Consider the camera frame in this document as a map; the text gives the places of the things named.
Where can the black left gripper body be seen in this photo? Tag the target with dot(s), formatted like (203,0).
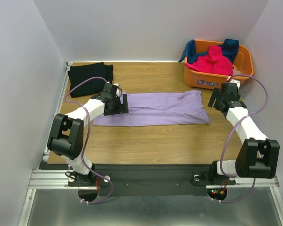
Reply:
(124,107)

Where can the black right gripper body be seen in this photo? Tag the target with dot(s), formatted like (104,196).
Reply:
(215,98)

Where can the lavender t shirt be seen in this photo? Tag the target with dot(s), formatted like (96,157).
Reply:
(157,109)

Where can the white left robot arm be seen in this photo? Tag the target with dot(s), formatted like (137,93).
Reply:
(67,139)

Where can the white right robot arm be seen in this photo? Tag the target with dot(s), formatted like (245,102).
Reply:
(258,155)

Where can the pale pink garment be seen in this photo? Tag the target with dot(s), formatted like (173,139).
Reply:
(236,70)

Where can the pink t shirt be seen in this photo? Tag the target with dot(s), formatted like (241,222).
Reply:
(213,62)

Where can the orange plastic laundry basket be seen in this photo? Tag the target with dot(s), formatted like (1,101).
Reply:
(196,79)

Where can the folded black t shirt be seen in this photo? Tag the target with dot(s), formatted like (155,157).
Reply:
(79,74)

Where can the dark blue t shirt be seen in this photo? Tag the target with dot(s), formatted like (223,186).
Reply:
(229,49)

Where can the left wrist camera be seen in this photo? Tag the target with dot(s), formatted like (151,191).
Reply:
(111,106)

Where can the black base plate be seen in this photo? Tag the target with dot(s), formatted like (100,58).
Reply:
(148,180)

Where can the aluminium frame rail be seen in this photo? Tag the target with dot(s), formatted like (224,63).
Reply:
(56,179)

